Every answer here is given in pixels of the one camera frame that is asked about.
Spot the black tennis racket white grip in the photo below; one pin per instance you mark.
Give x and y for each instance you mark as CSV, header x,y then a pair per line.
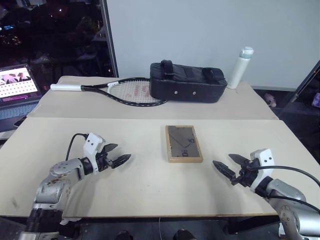
x,y
120,92

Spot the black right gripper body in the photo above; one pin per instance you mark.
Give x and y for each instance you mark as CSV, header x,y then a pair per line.
x,y
246,173

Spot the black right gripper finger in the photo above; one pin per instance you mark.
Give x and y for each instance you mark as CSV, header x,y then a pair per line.
x,y
237,158
223,170

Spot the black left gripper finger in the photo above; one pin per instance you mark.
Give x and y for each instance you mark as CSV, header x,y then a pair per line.
x,y
110,147
121,160

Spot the dark angled stand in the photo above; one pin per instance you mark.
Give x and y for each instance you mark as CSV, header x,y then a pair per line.
x,y
303,85

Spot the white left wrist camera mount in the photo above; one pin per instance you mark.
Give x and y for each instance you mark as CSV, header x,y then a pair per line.
x,y
91,150

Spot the dark rounded shape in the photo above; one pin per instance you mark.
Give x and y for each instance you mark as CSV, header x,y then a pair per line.
x,y
183,235
123,235

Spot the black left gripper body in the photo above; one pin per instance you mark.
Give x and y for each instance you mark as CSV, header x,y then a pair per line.
x,y
103,160

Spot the white water bottle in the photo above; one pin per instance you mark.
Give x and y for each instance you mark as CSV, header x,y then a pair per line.
x,y
240,68

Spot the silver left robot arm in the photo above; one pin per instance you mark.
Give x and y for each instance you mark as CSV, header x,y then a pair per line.
x,y
57,180

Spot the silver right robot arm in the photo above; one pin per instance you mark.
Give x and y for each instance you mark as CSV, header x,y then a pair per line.
x,y
287,200

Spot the open laptop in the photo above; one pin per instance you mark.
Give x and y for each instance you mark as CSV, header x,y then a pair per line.
x,y
15,92

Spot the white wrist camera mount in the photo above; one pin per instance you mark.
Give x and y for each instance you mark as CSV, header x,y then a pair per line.
x,y
91,150
263,162

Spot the wooden framed grey board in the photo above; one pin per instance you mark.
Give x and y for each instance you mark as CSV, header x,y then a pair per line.
x,y
183,143

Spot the black padded bag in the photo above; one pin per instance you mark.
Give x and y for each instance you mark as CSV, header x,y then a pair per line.
x,y
186,82

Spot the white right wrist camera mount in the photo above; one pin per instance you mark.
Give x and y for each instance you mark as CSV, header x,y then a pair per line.
x,y
263,162

